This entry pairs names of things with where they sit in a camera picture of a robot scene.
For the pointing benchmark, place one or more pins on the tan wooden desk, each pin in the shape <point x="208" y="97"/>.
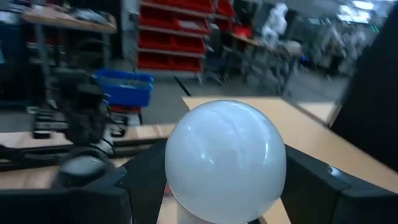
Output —
<point x="311" y="130"/>

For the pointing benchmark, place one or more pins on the blue plastic bin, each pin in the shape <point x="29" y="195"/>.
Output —
<point x="127" y="90"/>

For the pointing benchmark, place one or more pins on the black aluminium table frame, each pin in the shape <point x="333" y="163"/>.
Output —
<point x="18" y="161"/>

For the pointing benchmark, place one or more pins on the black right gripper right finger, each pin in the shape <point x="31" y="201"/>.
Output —
<point x="311" y="193"/>

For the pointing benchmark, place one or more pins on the black partition panel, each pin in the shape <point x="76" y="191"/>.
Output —
<point x="373" y="93"/>

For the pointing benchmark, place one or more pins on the white humanoid robot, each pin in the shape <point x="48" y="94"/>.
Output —
<point x="275" y="21"/>

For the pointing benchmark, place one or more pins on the white frosted lightbulb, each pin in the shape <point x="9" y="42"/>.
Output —
<point x="224" y="155"/>

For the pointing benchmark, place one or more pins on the red shelf rack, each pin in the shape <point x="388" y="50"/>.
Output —
<point x="171" y="40"/>

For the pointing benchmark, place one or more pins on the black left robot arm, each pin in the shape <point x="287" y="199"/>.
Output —
<point x="82" y="109"/>

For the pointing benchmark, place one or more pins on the wooden workbench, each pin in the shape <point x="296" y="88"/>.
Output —
<point x="62" y="18"/>

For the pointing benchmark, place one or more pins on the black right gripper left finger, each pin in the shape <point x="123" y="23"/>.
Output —
<point x="143" y="189"/>

